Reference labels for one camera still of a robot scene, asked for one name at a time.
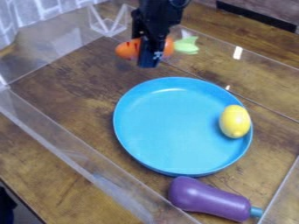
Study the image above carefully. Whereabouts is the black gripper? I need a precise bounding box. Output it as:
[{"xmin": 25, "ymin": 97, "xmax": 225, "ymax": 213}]
[{"xmin": 131, "ymin": 0, "xmax": 191, "ymax": 68}]

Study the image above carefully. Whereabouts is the orange toy carrot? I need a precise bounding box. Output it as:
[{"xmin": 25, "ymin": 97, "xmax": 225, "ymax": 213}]
[{"xmin": 115, "ymin": 36, "xmax": 201, "ymax": 60}]

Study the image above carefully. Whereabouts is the blue round tray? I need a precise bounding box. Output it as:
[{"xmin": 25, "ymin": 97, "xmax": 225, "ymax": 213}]
[{"xmin": 114, "ymin": 77, "xmax": 254, "ymax": 177}]

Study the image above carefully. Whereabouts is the white patterned curtain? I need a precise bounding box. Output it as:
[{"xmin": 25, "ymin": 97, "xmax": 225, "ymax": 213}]
[{"xmin": 0, "ymin": 0, "xmax": 107, "ymax": 50}]

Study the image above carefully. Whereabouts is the yellow toy lemon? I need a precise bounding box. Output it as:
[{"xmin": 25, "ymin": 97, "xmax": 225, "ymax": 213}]
[{"xmin": 220, "ymin": 105, "xmax": 252, "ymax": 138}]

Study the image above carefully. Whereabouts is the purple toy eggplant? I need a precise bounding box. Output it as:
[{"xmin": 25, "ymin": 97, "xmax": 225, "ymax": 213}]
[{"xmin": 169, "ymin": 177, "xmax": 264, "ymax": 222}]

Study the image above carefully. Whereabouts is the clear acrylic enclosure wall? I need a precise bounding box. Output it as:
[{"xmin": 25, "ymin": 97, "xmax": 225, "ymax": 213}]
[{"xmin": 0, "ymin": 0, "xmax": 299, "ymax": 224}]

